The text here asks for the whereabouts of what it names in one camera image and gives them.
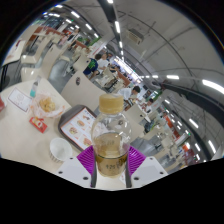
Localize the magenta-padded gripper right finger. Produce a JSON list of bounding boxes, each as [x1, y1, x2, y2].
[[126, 145, 169, 188]]

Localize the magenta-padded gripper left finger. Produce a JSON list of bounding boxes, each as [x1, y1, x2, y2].
[[55, 144, 98, 188]]

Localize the clear bottle with tan cap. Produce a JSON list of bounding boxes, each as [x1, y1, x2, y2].
[[90, 93, 133, 178]]

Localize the white ribbed paper cup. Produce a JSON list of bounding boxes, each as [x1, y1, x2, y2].
[[49, 137, 74, 164]]

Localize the printed paper tray liner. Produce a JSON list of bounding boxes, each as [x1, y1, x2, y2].
[[60, 107, 98, 151]]

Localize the beige chair with oval hole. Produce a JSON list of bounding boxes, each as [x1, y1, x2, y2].
[[123, 103, 148, 139], [60, 70, 107, 113]]

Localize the dark plastic food tray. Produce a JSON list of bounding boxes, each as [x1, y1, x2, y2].
[[58, 104, 101, 153]]

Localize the red sauce packet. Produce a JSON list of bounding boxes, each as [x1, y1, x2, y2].
[[28, 116, 49, 134]]

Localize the person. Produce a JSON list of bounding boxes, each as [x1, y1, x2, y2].
[[96, 52, 111, 71], [118, 85, 142, 103], [83, 53, 103, 79], [143, 98, 155, 115]]

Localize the paper food bag with fries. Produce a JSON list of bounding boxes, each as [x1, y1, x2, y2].
[[30, 93, 66, 118]]

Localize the white printed card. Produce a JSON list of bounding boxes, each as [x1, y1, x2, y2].
[[7, 87, 33, 113]]

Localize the small blue sanitizer bottle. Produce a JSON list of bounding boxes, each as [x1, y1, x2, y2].
[[29, 75, 43, 99]]

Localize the group of ceiling lights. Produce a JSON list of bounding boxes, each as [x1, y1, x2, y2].
[[43, 0, 224, 158]]

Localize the group of beige chairs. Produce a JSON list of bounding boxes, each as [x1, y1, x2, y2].
[[18, 23, 214, 161]]

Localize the black-edged white table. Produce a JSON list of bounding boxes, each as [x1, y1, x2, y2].
[[0, 39, 27, 89]]

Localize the ceiling air conditioner unit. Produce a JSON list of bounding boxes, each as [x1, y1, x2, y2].
[[125, 28, 145, 46]]

